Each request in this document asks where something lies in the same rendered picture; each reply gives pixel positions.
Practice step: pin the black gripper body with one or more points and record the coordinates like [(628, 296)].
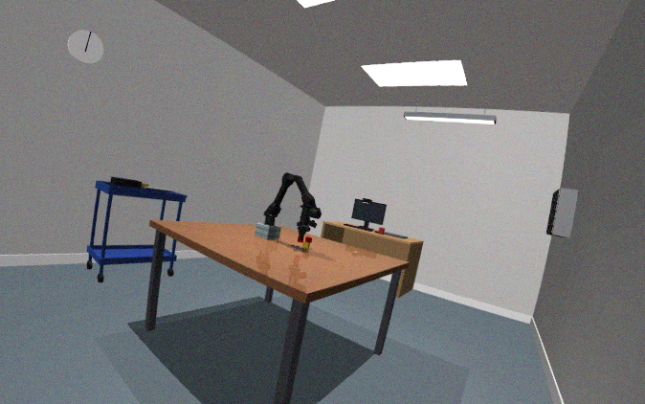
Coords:
[(303, 223)]

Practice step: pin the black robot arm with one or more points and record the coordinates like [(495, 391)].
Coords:
[(309, 207)]

